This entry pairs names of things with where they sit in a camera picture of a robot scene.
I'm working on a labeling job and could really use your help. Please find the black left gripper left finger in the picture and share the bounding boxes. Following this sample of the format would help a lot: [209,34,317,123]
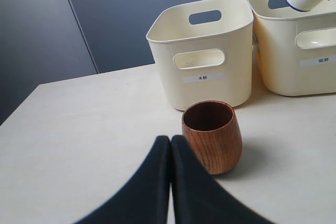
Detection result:
[76,135,173,223]

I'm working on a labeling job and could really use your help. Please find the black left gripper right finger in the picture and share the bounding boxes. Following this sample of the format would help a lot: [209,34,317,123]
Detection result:
[171,135,270,223]

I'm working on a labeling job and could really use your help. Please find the brown wooden cup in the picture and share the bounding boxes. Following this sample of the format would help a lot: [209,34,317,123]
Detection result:
[182,100,243,175]

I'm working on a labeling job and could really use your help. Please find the middle cream plastic bin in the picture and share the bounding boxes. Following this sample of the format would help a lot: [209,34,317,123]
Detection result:
[248,0,335,96]

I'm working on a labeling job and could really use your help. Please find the cream plastic bin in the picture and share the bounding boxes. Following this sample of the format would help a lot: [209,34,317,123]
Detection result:
[248,0,335,96]
[146,0,254,111]

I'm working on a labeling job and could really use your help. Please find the left cream plastic bin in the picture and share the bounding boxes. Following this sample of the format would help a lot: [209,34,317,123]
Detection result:
[146,0,254,111]

